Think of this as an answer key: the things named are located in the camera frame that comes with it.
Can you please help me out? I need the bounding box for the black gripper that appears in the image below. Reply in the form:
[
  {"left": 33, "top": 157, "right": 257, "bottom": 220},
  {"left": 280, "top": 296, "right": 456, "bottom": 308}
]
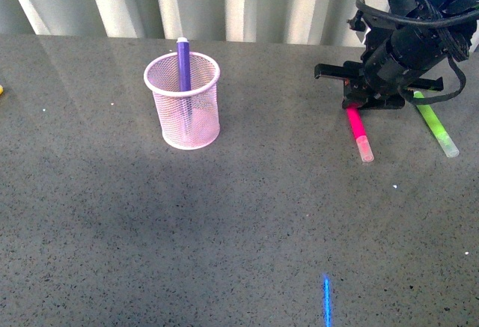
[{"left": 314, "top": 23, "right": 466, "bottom": 109}]

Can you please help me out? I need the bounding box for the pink marker pen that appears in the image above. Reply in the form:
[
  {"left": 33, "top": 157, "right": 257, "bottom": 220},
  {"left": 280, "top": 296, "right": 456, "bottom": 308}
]
[{"left": 346, "top": 107, "right": 374, "bottom": 163}]

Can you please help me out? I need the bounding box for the purple marker pen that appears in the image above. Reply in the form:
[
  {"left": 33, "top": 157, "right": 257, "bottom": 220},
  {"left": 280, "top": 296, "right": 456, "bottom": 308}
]
[{"left": 177, "top": 37, "right": 192, "bottom": 137}]

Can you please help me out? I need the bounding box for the pink mesh pen cup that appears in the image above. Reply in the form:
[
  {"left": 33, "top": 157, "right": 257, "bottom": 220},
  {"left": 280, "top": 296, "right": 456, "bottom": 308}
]
[{"left": 144, "top": 52, "right": 220, "bottom": 150}]

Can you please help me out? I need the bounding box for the green marker pen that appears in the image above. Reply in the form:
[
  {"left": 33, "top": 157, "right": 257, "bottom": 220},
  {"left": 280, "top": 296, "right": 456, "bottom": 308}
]
[{"left": 416, "top": 105, "right": 460, "bottom": 158}]

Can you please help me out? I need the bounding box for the grey pleated curtain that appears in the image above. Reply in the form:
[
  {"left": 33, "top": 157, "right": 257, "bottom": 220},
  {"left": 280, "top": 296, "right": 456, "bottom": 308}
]
[{"left": 1, "top": 0, "right": 388, "bottom": 46}]

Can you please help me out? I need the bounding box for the black cable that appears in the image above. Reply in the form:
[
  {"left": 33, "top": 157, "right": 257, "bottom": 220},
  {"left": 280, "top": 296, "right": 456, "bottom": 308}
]
[{"left": 355, "top": 0, "right": 479, "bottom": 105}]

